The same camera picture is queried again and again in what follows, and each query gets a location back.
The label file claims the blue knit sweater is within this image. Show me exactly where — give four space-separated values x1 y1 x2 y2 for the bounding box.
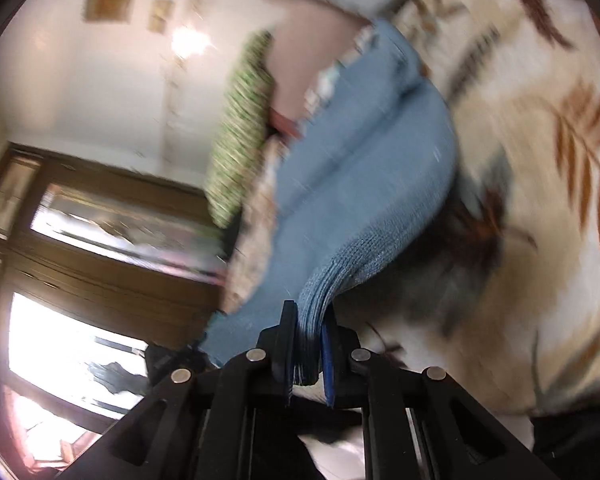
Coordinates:
200 20 458 386

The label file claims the wooden door with stained glass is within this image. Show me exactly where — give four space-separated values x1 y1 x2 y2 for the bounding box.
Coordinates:
0 142 231 478

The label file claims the green checkered pillow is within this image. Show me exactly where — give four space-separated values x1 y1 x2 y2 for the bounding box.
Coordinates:
205 30 276 228

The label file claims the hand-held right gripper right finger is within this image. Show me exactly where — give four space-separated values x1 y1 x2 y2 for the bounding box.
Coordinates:
320 305 561 480

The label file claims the leaf print blanket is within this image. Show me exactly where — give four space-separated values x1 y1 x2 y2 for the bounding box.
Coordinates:
220 0 600 416

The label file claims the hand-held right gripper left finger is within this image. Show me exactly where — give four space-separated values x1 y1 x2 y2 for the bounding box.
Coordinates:
55 300 321 480

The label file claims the dark cloth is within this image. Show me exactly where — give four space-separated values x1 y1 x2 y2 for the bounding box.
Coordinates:
530 407 600 480

